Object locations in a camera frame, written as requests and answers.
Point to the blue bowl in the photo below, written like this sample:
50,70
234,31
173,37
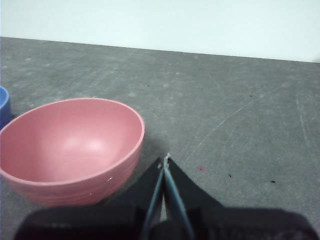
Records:
4,107

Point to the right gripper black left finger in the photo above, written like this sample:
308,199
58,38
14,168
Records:
125,220

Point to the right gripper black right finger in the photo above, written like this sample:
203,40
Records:
205,220

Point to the red bowl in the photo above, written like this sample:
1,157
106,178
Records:
75,145

